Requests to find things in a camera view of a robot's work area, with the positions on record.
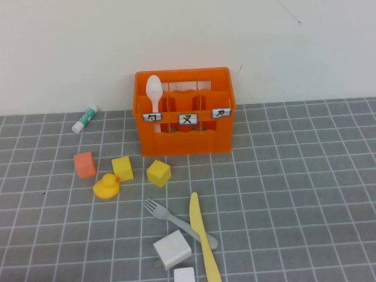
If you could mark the grey plastic fork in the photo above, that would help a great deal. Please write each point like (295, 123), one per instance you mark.
(160, 213)

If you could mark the orange foam cube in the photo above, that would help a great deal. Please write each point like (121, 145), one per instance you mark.
(85, 166)

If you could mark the white foam cube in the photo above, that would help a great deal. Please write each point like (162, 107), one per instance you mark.
(184, 276)

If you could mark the pale pink plastic spoon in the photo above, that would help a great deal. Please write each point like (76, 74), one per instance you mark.
(154, 88)

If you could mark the white label spoon character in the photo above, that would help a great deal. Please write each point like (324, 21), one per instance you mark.
(152, 117)

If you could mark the notched yellow foam cube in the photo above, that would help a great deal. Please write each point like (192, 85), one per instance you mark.
(158, 174)

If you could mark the white label knife character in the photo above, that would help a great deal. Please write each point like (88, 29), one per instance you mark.
(221, 113)

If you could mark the yellow rubber duck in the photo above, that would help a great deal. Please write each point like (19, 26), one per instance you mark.
(104, 189)

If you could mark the grey grid table mat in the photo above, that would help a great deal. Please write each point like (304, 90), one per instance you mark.
(293, 191)

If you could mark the yellow plastic knife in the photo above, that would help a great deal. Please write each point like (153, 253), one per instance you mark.
(195, 214)

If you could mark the orange plastic cutlery holder crate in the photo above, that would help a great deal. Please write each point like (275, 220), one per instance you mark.
(182, 144)

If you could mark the white green glue stick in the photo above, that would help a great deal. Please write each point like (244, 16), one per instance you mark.
(85, 119)

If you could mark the plain yellow foam cube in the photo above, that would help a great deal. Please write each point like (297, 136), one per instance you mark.
(123, 169)

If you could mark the white charger plug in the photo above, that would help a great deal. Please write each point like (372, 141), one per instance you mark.
(171, 249)

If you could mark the white label fork character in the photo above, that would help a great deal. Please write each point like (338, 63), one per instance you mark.
(188, 119)

